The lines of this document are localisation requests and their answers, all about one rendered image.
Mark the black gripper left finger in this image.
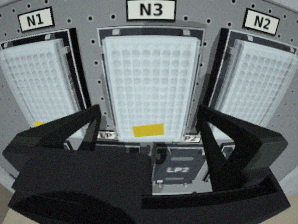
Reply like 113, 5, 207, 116
11, 104, 102, 151

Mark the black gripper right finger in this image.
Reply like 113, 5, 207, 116
197, 104, 288, 191

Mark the grey flat base plate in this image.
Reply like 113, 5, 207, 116
0, 0, 298, 193

